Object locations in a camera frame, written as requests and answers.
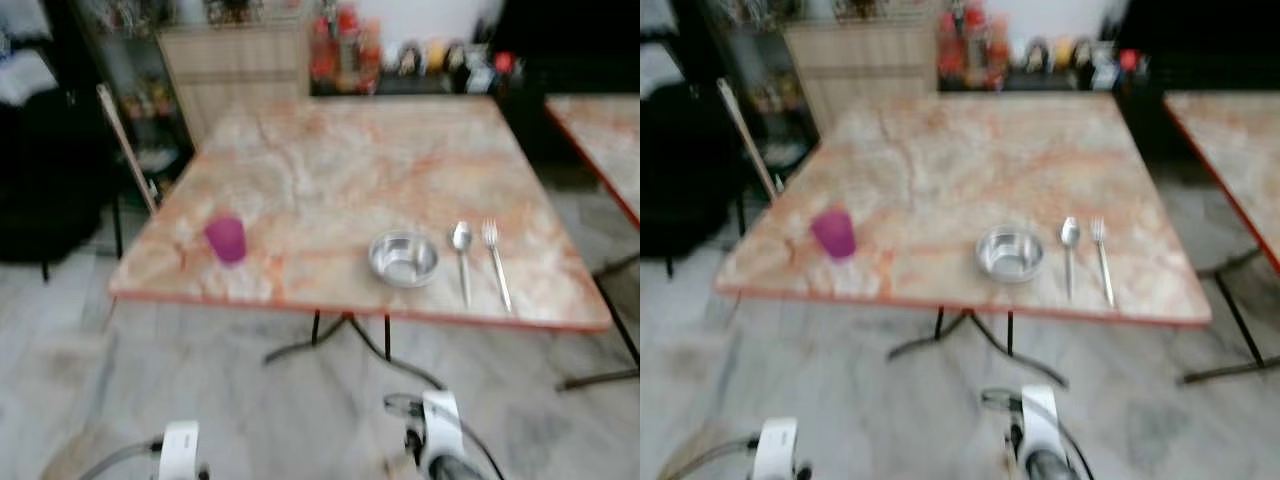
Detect black bulky chair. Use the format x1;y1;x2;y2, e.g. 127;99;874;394
0;88;123;283
640;82;743;277

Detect marble-top table with red edge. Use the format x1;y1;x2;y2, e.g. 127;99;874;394
545;94;641;231
1163;91;1280;277

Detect steel fork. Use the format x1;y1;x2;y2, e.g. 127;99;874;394
481;220;514;314
1090;217;1116;309

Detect leaning wooden plank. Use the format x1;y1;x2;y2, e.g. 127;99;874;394
716;77;782;201
96;84;161;213

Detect white cloth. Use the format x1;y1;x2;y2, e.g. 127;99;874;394
640;40;691;99
0;48;61;105

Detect steel spoon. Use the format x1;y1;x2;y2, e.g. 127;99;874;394
451;221;474;309
1059;216;1082;303

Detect black shelf rack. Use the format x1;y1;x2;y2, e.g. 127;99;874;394
698;0;833;196
72;0;206;206

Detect purple plastic cup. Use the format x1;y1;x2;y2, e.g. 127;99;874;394
204;214;248;267
810;206;857;262

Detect steel bowl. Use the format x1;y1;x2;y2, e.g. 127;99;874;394
368;230;441;289
976;225;1045;284

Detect row of small jars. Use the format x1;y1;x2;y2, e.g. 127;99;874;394
384;38;523;94
1011;34;1151;91

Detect light wooden cabinet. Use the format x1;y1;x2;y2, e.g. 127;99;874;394
784;20;942;137
158;24;313;143

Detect marble-top folding table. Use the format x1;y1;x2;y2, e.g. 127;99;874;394
714;92;1280;387
108;95;641;392

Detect cluster of red bottles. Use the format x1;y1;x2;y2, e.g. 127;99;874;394
309;3;383;94
935;2;1012;91

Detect grey left arm cable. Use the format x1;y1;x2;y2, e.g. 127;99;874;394
656;434;758;480
72;438;163;480

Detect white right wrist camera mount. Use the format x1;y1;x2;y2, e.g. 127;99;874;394
1017;385;1064;467
419;391;467;471

